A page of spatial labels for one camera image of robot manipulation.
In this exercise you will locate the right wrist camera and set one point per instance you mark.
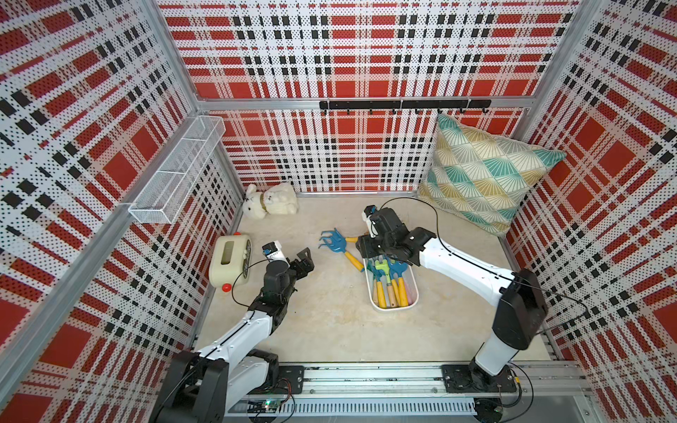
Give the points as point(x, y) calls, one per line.
point(367, 218)

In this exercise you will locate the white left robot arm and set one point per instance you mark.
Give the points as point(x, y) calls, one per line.
point(232, 343)

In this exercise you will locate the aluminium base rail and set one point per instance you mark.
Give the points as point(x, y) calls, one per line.
point(379, 389)

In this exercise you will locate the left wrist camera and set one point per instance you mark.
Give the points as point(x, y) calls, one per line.
point(272, 252)

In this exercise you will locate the black wall hook rail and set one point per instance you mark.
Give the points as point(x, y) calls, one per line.
point(393, 105)

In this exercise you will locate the white plush dog toy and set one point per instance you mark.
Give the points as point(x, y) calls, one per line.
point(278, 200)

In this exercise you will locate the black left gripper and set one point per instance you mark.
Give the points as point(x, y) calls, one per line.
point(306, 262)

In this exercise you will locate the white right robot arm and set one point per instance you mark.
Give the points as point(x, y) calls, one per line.
point(517, 296)

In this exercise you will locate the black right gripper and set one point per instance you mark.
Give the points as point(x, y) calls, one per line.
point(364, 248)

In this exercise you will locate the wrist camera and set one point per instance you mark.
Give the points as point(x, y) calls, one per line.
point(272, 252)
point(367, 218)

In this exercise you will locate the white wire wall basket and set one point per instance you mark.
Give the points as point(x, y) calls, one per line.
point(163, 198)

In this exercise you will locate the white plastic storage box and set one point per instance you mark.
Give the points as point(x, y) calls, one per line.
point(410, 282)

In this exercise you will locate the cream toy radio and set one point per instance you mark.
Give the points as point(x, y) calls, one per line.
point(230, 260)

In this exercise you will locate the teal yellow patterned pillow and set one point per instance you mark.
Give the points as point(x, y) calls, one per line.
point(483, 178)

